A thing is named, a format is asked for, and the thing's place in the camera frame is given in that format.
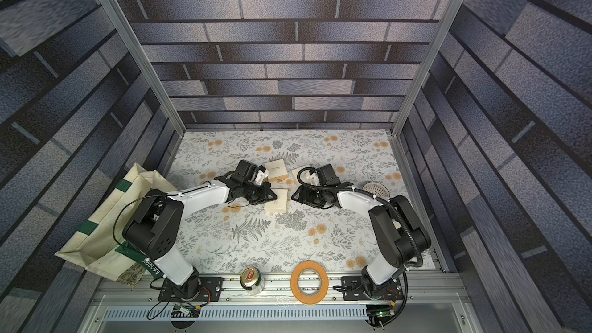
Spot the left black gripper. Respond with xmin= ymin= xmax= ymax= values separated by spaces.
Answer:
xmin=243 ymin=181 xmax=281 ymax=204

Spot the cream drawer jewelry box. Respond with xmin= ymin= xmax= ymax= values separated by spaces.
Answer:
xmin=265 ymin=188 xmax=289 ymax=214

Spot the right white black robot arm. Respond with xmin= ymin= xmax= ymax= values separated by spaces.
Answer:
xmin=292 ymin=183 xmax=431 ymax=292

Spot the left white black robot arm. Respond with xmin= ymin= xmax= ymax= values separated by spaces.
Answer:
xmin=122 ymin=173 xmax=278 ymax=287

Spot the cream jewelry box right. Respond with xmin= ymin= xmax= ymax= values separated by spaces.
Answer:
xmin=291 ymin=166 xmax=307 ymax=183

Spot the cream jewelry box middle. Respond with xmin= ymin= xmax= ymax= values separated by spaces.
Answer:
xmin=264 ymin=159 xmax=288 ymax=182

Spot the floral table cloth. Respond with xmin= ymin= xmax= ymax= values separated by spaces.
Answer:
xmin=167 ymin=130 xmax=407 ymax=274

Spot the metal drink can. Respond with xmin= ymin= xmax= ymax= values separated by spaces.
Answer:
xmin=240 ymin=267 xmax=265 ymax=295

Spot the orange tape roll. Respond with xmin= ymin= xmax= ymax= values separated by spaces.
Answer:
xmin=290 ymin=261 xmax=329 ymax=305

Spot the cream green tote bag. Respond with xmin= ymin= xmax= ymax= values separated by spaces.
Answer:
xmin=55 ymin=163 xmax=176 ymax=287

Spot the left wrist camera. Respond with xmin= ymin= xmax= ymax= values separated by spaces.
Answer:
xmin=234 ymin=160 xmax=269 ymax=186

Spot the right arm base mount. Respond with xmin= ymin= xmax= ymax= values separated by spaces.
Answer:
xmin=334 ymin=275 xmax=405 ymax=302

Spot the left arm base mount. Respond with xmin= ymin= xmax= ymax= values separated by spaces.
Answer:
xmin=158 ymin=276 xmax=224 ymax=302

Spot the black corrugated cable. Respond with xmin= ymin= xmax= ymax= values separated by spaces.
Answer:
xmin=296 ymin=166 xmax=425 ymax=269

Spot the aluminium rail frame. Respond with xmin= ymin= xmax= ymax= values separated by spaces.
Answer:
xmin=78 ymin=271 xmax=483 ymax=332

